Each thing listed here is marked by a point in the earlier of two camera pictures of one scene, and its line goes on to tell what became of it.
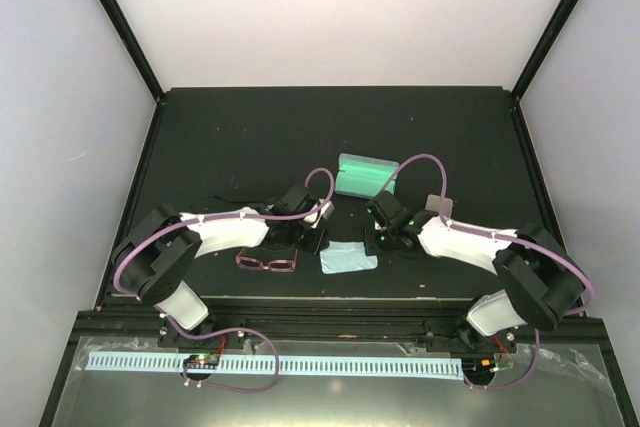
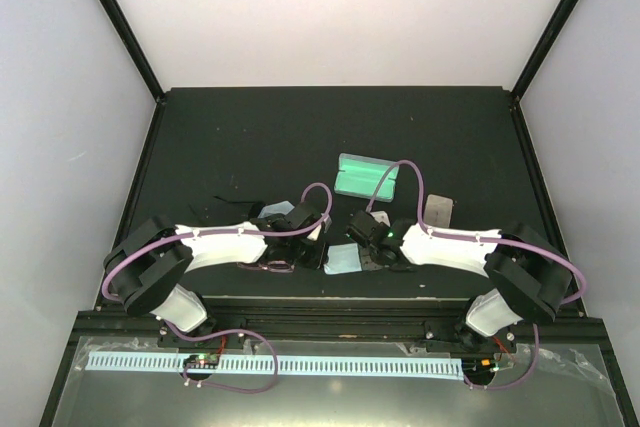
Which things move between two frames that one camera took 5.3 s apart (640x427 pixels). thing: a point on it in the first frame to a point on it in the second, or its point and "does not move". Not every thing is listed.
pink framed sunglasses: (277, 265) does not move
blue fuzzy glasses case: (365, 176) does not move
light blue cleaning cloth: (345, 256) does not move
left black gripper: (317, 244) to (316, 259)
